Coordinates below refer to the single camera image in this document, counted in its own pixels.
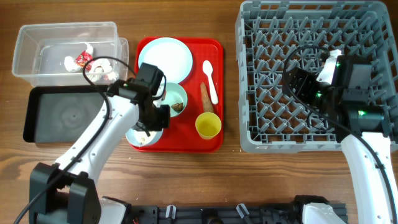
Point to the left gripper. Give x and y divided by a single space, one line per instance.
162 122

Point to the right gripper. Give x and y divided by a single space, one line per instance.
306 79

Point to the light blue bowl with crumbs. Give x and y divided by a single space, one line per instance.
141 139

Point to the red snack wrapper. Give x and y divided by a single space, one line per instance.
83 58

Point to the white tissue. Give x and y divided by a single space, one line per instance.
101 70

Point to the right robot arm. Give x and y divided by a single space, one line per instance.
339 94

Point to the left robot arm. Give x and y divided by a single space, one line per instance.
65 192

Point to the grey dishwasher rack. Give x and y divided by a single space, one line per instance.
273 36

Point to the brown food scrap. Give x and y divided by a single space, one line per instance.
178 107

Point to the light green bowl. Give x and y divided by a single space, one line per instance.
175 94

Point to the yellow plastic cup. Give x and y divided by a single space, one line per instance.
208 125

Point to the red plastic tray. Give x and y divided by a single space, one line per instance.
181 136

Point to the large light blue plate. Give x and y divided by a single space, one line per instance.
170 55

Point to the white plastic spoon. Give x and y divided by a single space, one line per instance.
208 71

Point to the crumpled white paper scrap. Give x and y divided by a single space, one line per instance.
69 61

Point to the black plastic tray bin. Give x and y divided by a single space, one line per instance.
60 113

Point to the clear plastic bin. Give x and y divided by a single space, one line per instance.
42 50

